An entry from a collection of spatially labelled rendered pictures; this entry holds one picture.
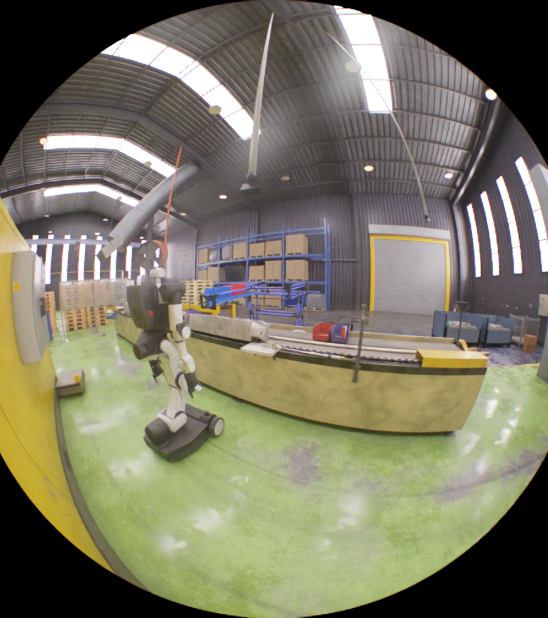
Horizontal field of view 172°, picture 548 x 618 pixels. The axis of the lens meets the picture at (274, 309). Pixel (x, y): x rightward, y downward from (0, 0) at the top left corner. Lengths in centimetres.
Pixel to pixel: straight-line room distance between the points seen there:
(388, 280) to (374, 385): 1052
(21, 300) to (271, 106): 952
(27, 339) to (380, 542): 255
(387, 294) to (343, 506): 1126
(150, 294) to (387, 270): 1163
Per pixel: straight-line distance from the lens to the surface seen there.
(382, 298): 1182
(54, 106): 1098
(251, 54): 893
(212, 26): 870
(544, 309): 934
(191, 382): 138
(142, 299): 119
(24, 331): 173
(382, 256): 1199
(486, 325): 634
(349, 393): 165
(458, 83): 1049
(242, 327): 182
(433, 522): 167
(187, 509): 150
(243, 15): 856
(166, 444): 163
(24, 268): 172
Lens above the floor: 134
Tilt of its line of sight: 7 degrees down
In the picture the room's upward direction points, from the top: straight up
